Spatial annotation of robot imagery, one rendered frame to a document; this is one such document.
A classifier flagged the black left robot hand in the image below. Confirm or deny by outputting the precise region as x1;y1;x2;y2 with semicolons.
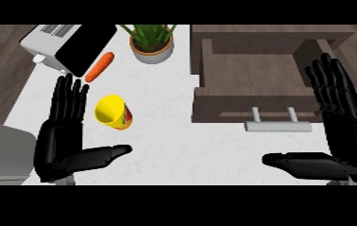
35;73;135;183

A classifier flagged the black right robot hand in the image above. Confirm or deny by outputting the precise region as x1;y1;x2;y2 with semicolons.
262;52;357;182

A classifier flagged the yellow cup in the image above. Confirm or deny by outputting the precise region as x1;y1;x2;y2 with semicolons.
94;94;136;131

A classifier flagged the brown wooden drawer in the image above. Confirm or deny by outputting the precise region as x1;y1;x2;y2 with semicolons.
192;38;344;124

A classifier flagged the grey rounded block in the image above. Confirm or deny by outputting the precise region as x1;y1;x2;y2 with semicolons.
0;125;39;186

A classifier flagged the orange carrot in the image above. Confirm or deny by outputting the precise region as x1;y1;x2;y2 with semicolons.
85;51;116;83

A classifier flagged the brown wooden cabinet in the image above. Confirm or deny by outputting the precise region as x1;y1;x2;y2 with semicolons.
191;24;357;77

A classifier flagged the potted green plant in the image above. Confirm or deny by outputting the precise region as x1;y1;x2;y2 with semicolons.
119;24;179;64

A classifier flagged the grey drawer handle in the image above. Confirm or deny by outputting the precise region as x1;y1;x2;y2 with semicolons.
244;106;315;133

